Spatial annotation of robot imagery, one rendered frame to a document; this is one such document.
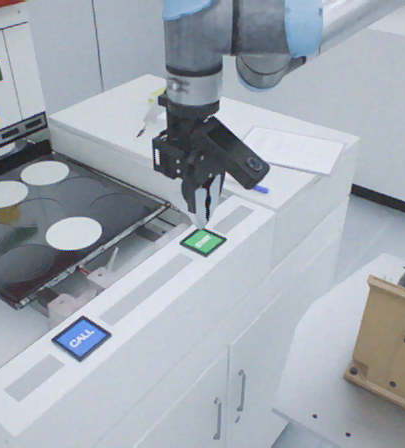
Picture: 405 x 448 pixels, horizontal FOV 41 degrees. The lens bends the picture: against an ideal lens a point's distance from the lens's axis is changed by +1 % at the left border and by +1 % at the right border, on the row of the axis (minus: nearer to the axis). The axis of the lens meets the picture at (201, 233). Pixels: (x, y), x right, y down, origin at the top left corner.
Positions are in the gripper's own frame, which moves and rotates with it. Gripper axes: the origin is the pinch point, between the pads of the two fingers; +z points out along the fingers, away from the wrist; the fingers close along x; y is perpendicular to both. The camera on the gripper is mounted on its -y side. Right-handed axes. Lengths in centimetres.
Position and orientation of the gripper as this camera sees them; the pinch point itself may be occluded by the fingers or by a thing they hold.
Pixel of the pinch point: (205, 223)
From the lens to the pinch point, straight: 83.5
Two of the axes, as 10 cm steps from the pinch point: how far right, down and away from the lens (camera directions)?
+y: -7.9, -3.7, 4.9
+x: -6.2, 4.7, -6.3
